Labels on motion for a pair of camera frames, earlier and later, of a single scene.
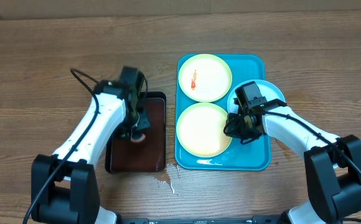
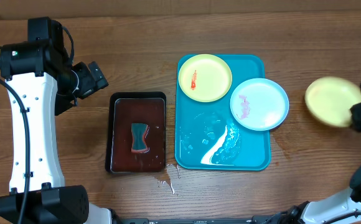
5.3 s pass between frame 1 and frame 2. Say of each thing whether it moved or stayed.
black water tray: stayed
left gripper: moved
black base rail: stayed
